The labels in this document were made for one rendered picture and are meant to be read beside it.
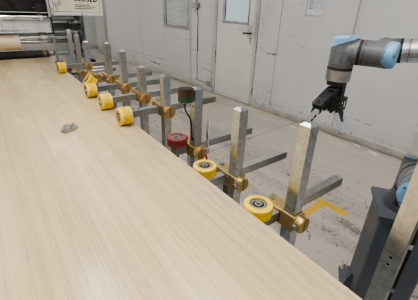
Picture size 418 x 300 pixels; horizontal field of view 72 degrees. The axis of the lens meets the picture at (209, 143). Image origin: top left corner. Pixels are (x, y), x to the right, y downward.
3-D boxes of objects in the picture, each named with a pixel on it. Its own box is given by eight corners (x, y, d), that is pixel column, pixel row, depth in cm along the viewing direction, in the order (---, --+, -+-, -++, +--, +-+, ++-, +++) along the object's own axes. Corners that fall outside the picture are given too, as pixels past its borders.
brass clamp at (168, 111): (162, 109, 142) (162, 99, 140) (176, 117, 133) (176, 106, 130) (151, 111, 139) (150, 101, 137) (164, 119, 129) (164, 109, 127)
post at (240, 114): (231, 221, 113) (241, 104, 92) (237, 226, 110) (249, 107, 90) (224, 225, 111) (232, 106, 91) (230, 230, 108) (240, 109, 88)
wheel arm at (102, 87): (167, 81, 191) (167, 76, 189) (169, 83, 188) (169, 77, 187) (89, 91, 164) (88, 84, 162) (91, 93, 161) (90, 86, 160)
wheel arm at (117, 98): (186, 90, 173) (186, 84, 171) (190, 91, 170) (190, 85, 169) (103, 102, 146) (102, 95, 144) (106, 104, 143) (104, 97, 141)
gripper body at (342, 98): (345, 111, 117) (352, 81, 112) (334, 114, 112) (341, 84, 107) (328, 106, 123) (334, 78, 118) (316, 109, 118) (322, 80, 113)
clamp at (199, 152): (188, 145, 128) (188, 135, 126) (206, 158, 118) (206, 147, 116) (178, 149, 125) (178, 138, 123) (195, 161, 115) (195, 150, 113)
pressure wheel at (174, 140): (180, 154, 126) (180, 130, 121) (190, 162, 120) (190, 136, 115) (164, 159, 121) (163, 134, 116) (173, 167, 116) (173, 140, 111)
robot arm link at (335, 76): (344, 72, 104) (320, 68, 111) (341, 86, 106) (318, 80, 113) (356, 70, 109) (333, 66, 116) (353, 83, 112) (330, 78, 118)
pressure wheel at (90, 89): (99, 94, 160) (96, 98, 167) (95, 80, 160) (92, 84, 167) (88, 95, 157) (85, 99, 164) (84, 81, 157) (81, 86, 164)
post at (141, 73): (147, 149, 167) (142, 65, 146) (150, 151, 164) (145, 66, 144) (142, 150, 165) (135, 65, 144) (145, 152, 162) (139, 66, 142)
